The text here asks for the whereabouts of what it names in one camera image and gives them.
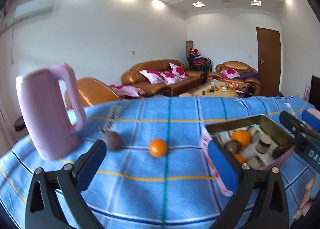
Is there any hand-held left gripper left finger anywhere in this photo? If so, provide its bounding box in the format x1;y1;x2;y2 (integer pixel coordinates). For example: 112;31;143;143
24;139;107;229

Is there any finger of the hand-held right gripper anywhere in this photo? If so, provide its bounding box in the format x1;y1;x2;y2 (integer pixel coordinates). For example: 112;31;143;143
301;110;320;132
279;111;320;142

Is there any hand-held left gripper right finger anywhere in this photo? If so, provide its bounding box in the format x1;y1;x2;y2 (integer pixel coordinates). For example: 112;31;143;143
207;139;290;229

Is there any dark brown mangosteen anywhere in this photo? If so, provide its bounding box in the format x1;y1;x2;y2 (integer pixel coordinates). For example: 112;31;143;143
224;141;242;154
272;144;288;159

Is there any pink tin box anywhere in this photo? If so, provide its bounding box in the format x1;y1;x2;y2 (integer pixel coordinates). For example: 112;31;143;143
200;114;296;197

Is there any large orange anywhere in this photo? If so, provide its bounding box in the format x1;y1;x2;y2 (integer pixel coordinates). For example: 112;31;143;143
231;130;251;148

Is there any small orange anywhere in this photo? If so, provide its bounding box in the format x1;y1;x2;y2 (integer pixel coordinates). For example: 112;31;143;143
148;138;167;157

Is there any person's right hand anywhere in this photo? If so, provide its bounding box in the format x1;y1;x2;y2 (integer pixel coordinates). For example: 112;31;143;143
292;176;316;219

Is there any pink cartoon box lid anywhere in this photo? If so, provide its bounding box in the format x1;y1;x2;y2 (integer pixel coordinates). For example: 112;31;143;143
306;108;320;122

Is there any black television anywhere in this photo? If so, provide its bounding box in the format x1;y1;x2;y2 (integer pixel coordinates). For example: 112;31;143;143
309;75;320;109

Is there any purple passion fruit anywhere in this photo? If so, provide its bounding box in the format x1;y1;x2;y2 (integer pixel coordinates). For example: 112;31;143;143
98;126;122;152

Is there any orange leather armchair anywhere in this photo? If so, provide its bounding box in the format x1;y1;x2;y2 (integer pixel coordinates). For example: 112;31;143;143
207;61;262;95
64;77;123;108

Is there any purple cloth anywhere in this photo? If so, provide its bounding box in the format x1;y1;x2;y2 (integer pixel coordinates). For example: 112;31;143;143
236;72;259;79

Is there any blue checked tablecloth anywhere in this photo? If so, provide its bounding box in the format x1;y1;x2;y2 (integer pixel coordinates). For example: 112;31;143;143
0;95;317;229

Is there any brown wooden door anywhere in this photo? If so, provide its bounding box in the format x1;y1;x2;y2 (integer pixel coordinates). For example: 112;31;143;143
255;27;281;95

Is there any pink white pillow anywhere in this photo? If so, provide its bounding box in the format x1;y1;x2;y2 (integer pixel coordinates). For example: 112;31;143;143
159;71;177;85
220;68;240;79
169;62;187;78
139;69;163;84

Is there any pink electric kettle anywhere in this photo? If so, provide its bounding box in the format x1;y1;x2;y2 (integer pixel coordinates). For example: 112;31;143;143
15;62;87;162

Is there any cluttered coffee table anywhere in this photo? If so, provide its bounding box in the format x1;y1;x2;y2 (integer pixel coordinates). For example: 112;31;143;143
178;80;247;98

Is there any dark maroon stool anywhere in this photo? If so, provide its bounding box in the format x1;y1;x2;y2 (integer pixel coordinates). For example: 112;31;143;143
14;116;30;132

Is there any long orange leather sofa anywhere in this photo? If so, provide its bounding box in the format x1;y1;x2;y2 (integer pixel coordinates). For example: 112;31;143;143
121;59;207;98

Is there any stack of dark chairs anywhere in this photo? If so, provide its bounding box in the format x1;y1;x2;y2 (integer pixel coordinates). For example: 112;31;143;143
187;54;213;74

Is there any tall brown vase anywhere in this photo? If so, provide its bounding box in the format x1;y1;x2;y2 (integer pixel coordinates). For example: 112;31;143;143
186;41;194;63

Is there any white air conditioner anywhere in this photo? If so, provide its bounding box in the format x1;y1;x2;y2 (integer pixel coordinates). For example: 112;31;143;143
14;0;56;19

